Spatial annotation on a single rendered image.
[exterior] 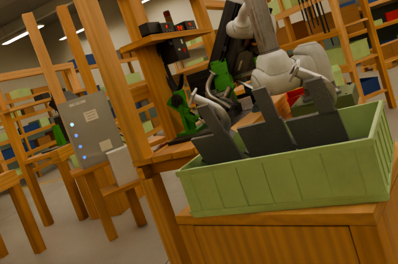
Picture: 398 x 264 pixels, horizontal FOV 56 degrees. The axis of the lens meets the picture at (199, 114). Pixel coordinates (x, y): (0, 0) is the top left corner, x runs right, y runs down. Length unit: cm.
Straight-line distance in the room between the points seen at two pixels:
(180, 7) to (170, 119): 1018
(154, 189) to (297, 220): 120
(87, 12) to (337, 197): 160
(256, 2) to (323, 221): 110
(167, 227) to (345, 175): 139
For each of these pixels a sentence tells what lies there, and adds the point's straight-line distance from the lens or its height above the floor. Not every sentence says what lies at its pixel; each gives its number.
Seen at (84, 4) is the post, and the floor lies 178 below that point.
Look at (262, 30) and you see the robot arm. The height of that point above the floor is 133.
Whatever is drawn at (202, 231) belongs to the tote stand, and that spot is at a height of 73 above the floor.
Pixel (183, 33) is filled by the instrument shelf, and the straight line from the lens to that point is 264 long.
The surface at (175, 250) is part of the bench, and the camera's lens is 232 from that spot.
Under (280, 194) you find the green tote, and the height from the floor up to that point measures 84.
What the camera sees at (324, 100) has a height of 106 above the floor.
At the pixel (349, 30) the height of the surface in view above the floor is 94.
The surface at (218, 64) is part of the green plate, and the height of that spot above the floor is 124.
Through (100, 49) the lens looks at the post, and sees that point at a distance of 214.
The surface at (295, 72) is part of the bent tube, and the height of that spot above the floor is 116.
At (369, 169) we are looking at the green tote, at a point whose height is 88.
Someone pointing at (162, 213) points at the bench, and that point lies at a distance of 223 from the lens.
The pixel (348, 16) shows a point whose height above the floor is 128.
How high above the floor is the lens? 126
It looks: 7 degrees down
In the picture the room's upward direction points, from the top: 19 degrees counter-clockwise
